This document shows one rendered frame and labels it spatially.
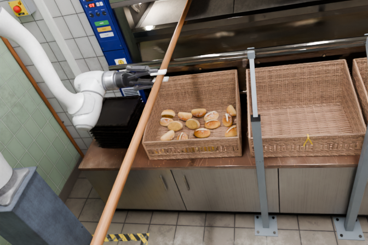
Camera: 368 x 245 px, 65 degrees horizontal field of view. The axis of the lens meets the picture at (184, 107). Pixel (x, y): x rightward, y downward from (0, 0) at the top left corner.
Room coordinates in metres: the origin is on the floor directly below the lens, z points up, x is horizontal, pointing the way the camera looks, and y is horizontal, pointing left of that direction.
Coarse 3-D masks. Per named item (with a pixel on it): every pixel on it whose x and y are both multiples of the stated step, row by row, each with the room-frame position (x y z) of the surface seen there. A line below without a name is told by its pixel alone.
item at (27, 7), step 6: (12, 0) 1.85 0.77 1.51; (18, 0) 1.83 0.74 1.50; (24, 0) 1.85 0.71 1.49; (30, 0) 1.89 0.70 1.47; (12, 6) 1.85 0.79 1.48; (18, 6) 1.84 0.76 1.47; (24, 6) 1.83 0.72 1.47; (30, 6) 1.87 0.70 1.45; (24, 12) 1.84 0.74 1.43; (30, 12) 1.84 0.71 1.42
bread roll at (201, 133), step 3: (198, 129) 1.30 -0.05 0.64; (201, 129) 1.29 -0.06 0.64; (204, 129) 1.28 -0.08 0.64; (207, 129) 1.29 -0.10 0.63; (195, 132) 1.29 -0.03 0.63; (198, 132) 1.28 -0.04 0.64; (201, 132) 1.27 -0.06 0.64; (204, 132) 1.27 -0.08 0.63; (207, 132) 1.27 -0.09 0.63; (195, 135) 1.28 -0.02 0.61; (198, 135) 1.27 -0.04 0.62; (201, 135) 1.26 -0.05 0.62; (204, 135) 1.26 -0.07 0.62; (207, 135) 1.26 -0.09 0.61
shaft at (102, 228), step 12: (180, 24) 1.56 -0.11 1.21; (168, 48) 1.31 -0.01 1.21; (168, 60) 1.21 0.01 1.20; (156, 84) 1.02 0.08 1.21; (156, 96) 0.96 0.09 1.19; (144, 108) 0.89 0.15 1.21; (144, 120) 0.82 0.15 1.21; (132, 144) 0.71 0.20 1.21; (132, 156) 0.66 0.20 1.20; (120, 168) 0.62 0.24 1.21; (120, 180) 0.58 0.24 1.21; (120, 192) 0.54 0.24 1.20; (108, 204) 0.51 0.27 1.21; (108, 216) 0.47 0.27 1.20; (96, 228) 0.45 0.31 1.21; (108, 228) 0.45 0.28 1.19; (96, 240) 0.41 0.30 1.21
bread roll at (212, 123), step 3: (207, 120) 1.36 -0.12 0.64; (210, 120) 1.34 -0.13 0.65; (213, 120) 1.33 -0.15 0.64; (216, 120) 1.33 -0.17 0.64; (207, 123) 1.34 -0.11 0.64; (210, 123) 1.33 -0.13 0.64; (213, 123) 1.32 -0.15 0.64; (216, 123) 1.32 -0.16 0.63; (219, 123) 1.32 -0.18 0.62; (207, 126) 1.33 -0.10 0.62; (210, 126) 1.32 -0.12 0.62; (213, 126) 1.31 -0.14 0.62; (216, 126) 1.31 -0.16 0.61
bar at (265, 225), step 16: (256, 48) 1.13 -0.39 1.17; (272, 48) 1.10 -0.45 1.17; (288, 48) 1.07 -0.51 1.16; (304, 48) 1.05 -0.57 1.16; (128, 64) 1.34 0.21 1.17; (144, 64) 1.30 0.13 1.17; (160, 64) 1.27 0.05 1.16; (256, 112) 0.95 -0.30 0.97; (256, 128) 0.91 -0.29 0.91; (256, 144) 0.92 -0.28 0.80; (256, 160) 0.92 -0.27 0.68; (352, 192) 0.79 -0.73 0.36; (352, 208) 0.76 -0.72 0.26; (256, 224) 0.95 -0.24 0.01; (272, 224) 0.93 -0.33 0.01; (336, 224) 0.81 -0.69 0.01; (352, 224) 0.75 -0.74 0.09
